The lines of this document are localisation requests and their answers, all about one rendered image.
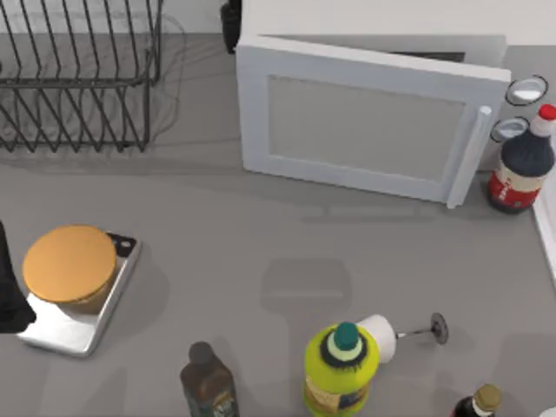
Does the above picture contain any pale microwave door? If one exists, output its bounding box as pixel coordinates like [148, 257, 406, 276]
[236, 34, 513, 210]

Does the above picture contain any white wine glass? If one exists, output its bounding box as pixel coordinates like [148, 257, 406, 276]
[354, 311, 451, 365]

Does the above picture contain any yellow-green bottle with green cap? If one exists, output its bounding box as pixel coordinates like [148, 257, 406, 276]
[301, 321, 382, 417]

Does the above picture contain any black object behind microwave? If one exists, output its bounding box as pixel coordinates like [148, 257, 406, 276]
[220, 0, 243, 55]

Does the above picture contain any brown bottle with grey cap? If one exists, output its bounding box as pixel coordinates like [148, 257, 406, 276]
[179, 341, 241, 417]

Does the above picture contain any orange round container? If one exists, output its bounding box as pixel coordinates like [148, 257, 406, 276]
[21, 224, 118, 314]

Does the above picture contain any silver kitchen scale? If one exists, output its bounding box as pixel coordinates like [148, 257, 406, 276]
[16, 231, 143, 358]

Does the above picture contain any small microwave knob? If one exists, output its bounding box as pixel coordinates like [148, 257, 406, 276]
[489, 116, 531, 143]

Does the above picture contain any dark bottle with red label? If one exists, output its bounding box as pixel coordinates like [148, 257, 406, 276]
[486, 103, 556, 215]

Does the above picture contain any pale microwave oven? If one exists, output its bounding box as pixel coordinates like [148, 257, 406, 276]
[236, 33, 549, 210]

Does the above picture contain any large microwave knob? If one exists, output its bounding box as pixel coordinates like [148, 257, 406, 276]
[505, 74, 549, 107]

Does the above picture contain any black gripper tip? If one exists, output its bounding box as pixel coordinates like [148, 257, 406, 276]
[0, 221, 37, 335]

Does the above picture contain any dark bottle with gold cap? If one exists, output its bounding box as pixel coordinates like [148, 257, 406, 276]
[448, 383, 504, 417]

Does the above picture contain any black wire dish rack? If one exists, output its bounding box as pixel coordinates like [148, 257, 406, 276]
[0, 0, 165, 154]

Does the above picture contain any pale microwave door handle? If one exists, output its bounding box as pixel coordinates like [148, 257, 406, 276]
[446, 105, 493, 210]

